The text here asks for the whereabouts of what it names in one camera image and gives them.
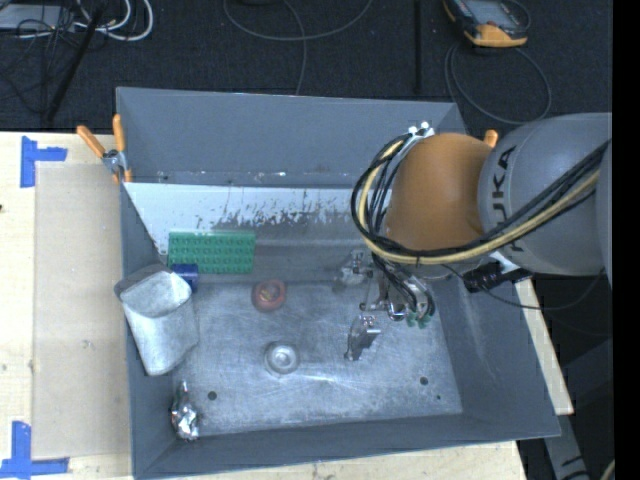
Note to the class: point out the clear round glass disc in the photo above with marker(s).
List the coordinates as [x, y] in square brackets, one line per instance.
[281, 357]

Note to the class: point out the small blue block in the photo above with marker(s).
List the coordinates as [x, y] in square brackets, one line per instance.
[188, 273]

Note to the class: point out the green studded flat block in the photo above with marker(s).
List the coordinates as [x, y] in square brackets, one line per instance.
[212, 253]

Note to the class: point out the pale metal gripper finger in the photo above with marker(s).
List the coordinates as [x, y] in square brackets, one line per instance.
[351, 271]
[361, 335]

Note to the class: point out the silver metal cup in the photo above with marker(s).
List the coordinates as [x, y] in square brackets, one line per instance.
[160, 323]

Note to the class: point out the black cylinder on white bracket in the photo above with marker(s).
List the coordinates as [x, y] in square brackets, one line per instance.
[482, 275]

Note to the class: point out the pale wood flat board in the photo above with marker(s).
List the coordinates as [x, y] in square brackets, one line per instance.
[75, 293]

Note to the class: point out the crumpled silver foil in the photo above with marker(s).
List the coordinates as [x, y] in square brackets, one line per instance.
[184, 415]

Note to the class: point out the grey metal bin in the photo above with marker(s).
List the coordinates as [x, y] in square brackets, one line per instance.
[320, 358]

